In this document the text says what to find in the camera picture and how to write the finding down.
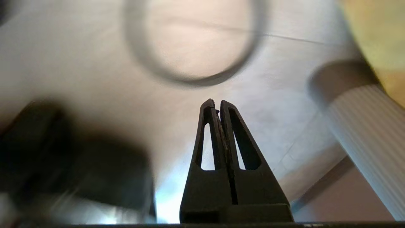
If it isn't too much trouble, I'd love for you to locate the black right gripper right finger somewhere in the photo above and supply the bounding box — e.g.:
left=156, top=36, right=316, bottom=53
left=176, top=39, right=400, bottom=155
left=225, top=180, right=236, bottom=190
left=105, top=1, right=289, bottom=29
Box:
left=221, top=100, right=290, bottom=205

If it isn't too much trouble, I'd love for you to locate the black trash bin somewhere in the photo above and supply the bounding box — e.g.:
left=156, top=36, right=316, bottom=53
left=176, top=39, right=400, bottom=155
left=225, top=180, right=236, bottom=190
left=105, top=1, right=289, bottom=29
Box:
left=0, top=100, right=158, bottom=224

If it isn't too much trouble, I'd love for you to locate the grey ribbed bin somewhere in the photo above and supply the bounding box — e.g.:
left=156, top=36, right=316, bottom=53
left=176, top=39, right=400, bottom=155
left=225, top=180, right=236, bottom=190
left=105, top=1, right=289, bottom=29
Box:
left=308, top=60, right=405, bottom=222

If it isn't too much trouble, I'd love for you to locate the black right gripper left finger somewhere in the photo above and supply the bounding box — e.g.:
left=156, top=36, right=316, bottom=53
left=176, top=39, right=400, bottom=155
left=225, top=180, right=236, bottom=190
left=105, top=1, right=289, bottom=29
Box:
left=180, top=99, right=294, bottom=224

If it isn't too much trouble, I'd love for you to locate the yellow fabric tote bag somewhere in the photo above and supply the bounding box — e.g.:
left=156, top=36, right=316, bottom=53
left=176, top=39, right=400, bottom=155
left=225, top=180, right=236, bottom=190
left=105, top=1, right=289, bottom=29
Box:
left=340, top=0, right=405, bottom=108

